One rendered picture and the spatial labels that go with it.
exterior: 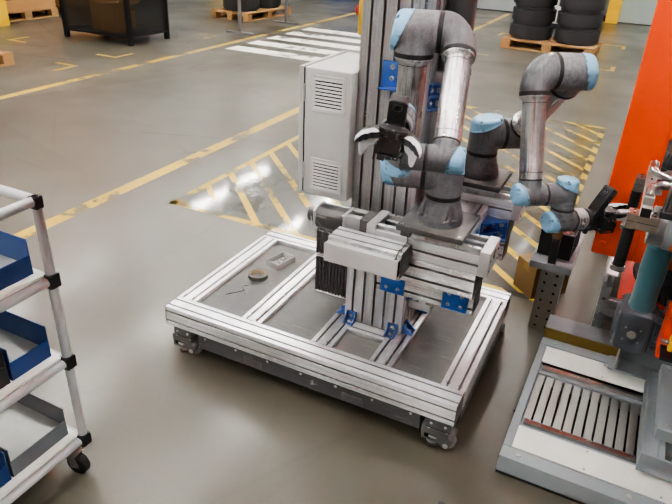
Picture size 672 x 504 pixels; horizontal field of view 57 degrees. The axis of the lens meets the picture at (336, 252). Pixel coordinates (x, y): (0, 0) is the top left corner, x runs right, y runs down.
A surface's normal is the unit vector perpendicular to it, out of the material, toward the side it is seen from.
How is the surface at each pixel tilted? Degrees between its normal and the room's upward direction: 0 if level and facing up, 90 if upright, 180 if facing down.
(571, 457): 0
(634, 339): 90
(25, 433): 0
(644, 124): 90
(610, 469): 0
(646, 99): 90
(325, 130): 90
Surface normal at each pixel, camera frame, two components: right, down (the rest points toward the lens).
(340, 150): -0.44, 0.41
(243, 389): 0.04, -0.88
